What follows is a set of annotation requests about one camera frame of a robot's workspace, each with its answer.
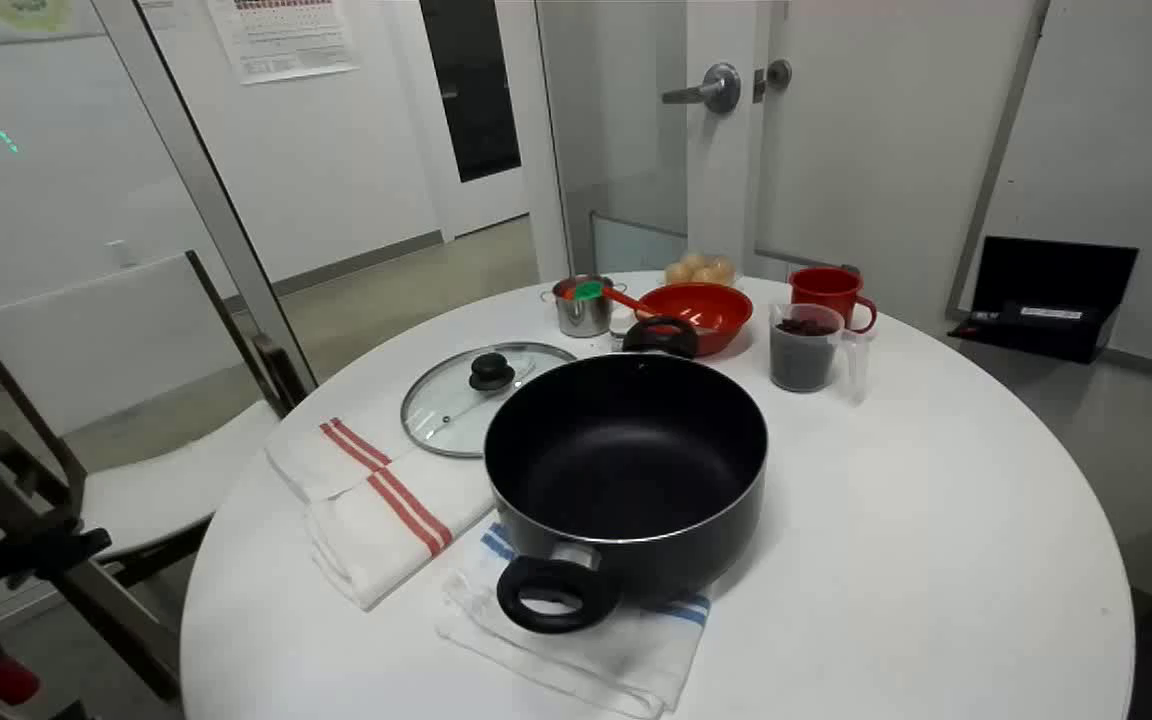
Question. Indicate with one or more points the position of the wall poster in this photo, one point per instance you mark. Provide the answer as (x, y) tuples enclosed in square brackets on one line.
[(280, 39)]

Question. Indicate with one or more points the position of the red bowl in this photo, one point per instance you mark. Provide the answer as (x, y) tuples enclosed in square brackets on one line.
[(714, 310)]

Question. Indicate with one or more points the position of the glass lid with black knob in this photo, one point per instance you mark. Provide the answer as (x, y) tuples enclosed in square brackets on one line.
[(458, 396)]

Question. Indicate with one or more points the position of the blue striped white towel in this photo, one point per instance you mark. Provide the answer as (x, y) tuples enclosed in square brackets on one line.
[(637, 663)]

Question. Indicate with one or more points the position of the white chair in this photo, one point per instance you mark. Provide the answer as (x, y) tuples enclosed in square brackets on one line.
[(108, 346)]

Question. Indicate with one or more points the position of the black cooking pot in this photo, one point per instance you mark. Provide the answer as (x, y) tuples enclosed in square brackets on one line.
[(621, 483)]

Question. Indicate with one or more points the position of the silver door handle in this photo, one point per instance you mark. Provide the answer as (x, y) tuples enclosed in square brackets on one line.
[(717, 90)]

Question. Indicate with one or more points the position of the red striped white towel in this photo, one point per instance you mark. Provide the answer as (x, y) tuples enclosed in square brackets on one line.
[(372, 501)]

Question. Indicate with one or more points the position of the small metal cup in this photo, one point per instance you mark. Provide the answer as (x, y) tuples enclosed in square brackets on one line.
[(580, 306)]

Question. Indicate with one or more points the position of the bread rolls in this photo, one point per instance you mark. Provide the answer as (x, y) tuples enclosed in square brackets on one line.
[(700, 268)]

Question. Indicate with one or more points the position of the clear measuring cup dark contents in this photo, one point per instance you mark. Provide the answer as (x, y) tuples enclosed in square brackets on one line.
[(803, 346)]

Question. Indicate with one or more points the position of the black spoon in bowl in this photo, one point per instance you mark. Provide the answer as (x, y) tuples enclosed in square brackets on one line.
[(656, 330)]

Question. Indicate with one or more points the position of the red mug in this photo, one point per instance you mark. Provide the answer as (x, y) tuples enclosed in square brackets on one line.
[(837, 288)]

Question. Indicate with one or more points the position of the open black case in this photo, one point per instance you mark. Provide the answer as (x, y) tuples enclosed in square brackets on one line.
[(1045, 296)]

